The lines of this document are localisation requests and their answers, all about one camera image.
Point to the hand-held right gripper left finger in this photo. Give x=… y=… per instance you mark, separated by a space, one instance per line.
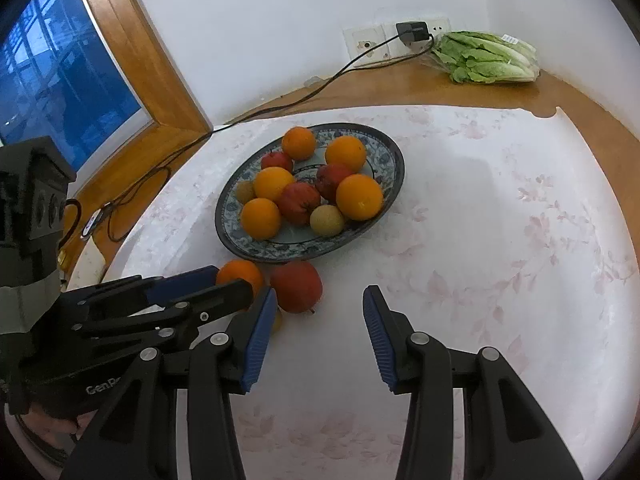
x=257 y=345

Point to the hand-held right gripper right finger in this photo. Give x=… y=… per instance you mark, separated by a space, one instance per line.
x=380 y=340

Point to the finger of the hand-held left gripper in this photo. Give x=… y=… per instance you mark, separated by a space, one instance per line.
x=185 y=282
x=220 y=300

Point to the red apple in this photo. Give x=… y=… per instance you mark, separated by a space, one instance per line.
x=330 y=177
x=276 y=161
x=296 y=286
x=298 y=202

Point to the blue patterned porcelain plate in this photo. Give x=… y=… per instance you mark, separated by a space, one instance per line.
x=295 y=241

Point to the small yellow-green pear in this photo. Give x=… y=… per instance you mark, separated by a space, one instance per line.
x=245 y=191

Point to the large orange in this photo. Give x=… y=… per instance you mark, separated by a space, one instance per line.
x=359 y=196

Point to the person's left hand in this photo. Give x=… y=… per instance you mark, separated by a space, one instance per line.
x=50 y=430

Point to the small white and black device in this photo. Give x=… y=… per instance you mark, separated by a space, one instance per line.
x=95 y=221

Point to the white floral tablecloth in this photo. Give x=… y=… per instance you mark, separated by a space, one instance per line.
x=500 y=260

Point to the small white object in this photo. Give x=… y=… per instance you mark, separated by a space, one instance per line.
x=312 y=81

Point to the bagged romaine lettuce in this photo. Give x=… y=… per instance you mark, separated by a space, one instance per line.
x=480 y=57

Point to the black charger plug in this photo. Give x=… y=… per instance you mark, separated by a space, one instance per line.
x=412 y=32

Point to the wooden window frame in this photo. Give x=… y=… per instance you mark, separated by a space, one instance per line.
x=150 y=60

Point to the white wall outlet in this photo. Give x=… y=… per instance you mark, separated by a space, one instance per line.
x=362 y=42
x=441 y=26

